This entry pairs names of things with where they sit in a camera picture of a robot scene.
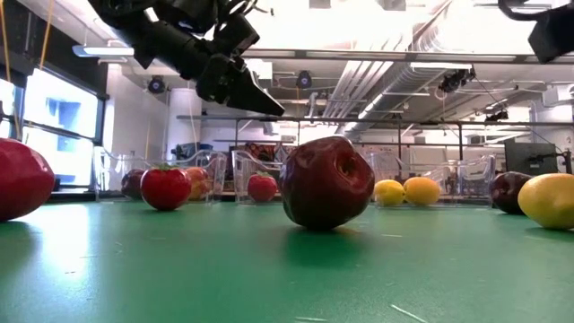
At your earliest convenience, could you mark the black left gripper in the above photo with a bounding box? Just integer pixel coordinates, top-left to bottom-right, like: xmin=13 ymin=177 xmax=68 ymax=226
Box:
xmin=196 ymin=52 xmax=287 ymax=118

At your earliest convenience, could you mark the red yellow streaked apple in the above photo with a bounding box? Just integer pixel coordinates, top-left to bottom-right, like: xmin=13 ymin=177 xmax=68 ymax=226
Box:
xmin=184 ymin=166 xmax=212 ymax=202

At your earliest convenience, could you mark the dented dark red apple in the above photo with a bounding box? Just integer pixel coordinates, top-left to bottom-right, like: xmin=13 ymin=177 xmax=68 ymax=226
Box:
xmin=278 ymin=135 xmax=377 ymax=231

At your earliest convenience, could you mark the yellow lemon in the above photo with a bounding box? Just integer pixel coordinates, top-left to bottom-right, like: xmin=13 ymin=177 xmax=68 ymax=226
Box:
xmin=402 ymin=176 xmax=441 ymax=206
xmin=517 ymin=172 xmax=574 ymax=231
xmin=373 ymin=179 xmax=406 ymax=207

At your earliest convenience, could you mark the white ceiling unit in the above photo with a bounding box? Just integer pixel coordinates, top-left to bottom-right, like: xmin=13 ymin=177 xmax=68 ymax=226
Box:
xmin=245 ymin=59 xmax=274 ymax=82

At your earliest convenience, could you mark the black ceiling spotlight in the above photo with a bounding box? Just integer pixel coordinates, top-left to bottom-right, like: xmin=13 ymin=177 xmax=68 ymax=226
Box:
xmin=295 ymin=70 xmax=314 ymax=90
xmin=147 ymin=75 xmax=167 ymax=95

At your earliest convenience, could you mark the person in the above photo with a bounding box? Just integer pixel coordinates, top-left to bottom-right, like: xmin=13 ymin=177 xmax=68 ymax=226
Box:
xmin=244 ymin=142 xmax=282 ymax=163

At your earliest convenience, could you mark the white round column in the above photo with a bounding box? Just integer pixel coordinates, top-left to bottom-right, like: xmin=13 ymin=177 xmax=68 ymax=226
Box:
xmin=166 ymin=87 xmax=204 ymax=161

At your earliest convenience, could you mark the ceiling light fixture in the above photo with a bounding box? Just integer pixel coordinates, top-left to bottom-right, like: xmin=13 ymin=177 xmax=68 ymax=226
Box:
xmin=71 ymin=43 xmax=135 ymax=58

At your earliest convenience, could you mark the green table mat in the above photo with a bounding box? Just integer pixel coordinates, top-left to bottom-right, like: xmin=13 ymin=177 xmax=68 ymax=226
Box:
xmin=0 ymin=199 xmax=574 ymax=323

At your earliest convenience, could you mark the large window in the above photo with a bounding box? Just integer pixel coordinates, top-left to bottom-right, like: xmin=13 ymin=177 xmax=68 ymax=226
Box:
xmin=0 ymin=66 xmax=108 ymax=192

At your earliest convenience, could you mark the black computer monitor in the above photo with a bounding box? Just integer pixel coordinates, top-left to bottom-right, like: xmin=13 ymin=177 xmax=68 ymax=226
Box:
xmin=504 ymin=142 xmax=561 ymax=177

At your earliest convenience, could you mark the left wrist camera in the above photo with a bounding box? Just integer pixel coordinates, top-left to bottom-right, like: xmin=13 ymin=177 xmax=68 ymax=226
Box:
xmin=213 ymin=13 xmax=261 ymax=57

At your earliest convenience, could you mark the black pipe rail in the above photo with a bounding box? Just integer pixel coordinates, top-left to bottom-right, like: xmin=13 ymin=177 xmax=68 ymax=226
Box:
xmin=176 ymin=114 xmax=574 ymax=129

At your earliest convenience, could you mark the silver ventilation duct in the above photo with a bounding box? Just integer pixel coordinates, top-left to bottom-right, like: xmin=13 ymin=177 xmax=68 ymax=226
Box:
xmin=322 ymin=26 xmax=454 ymax=135

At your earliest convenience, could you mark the black ceiling camera rig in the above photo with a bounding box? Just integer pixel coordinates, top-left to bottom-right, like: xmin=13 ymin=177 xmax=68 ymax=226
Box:
xmin=437 ymin=66 xmax=477 ymax=94

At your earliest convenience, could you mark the yellow cord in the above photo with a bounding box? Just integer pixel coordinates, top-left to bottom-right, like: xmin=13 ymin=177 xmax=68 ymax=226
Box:
xmin=0 ymin=0 xmax=11 ymax=84
xmin=39 ymin=0 xmax=56 ymax=71

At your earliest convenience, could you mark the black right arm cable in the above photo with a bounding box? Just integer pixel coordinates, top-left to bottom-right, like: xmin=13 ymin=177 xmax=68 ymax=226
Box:
xmin=497 ymin=0 xmax=546 ymax=22

